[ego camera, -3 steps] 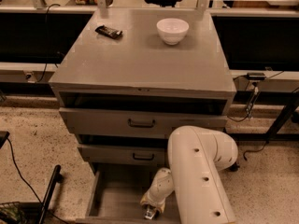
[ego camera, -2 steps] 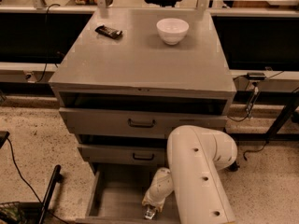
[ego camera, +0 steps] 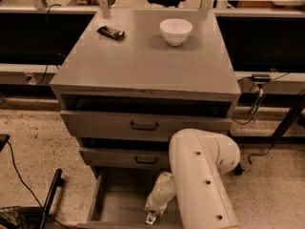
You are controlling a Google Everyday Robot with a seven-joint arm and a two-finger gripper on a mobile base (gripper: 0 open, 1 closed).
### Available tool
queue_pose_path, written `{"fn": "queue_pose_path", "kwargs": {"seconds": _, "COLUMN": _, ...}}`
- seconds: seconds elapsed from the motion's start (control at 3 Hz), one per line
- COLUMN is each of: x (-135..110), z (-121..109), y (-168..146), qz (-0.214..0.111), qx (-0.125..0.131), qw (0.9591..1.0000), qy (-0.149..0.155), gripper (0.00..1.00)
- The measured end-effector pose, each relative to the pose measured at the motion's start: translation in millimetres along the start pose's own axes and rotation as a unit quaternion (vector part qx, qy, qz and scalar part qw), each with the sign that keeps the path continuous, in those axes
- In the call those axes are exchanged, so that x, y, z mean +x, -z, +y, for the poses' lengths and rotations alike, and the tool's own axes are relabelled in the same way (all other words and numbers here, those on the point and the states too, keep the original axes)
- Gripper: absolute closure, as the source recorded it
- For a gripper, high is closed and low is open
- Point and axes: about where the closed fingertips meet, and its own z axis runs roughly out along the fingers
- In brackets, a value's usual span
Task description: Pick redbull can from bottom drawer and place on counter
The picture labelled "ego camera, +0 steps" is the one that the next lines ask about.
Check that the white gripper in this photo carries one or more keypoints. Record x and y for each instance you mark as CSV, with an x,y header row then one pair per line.
x,y
157,200

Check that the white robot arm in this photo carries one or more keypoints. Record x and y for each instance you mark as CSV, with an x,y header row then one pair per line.
x,y
197,160

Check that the grey open bottom drawer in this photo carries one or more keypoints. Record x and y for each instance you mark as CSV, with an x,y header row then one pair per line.
x,y
119,198

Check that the grey middle drawer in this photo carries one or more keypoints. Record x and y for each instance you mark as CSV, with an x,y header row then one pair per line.
x,y
120,158

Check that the grey top drawer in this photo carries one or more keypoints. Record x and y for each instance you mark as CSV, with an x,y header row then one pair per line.
x,y
142,127

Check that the grey drawer cabinet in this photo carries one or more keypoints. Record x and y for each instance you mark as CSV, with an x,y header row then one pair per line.
x,y
142,74

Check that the black table leg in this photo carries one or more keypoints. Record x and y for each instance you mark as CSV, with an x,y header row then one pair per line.
x,y
238,170

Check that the black metal stand leg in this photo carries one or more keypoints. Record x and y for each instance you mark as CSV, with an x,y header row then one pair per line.
x,y
57,181

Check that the white ceramic bowl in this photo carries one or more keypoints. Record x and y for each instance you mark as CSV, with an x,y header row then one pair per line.
x,y
175,31

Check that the dark snack bar wrapper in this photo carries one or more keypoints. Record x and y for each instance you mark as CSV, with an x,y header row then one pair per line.
x,y
111,33

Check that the wire basket with items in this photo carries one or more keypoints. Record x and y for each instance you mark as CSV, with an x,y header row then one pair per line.
x,y
12,218

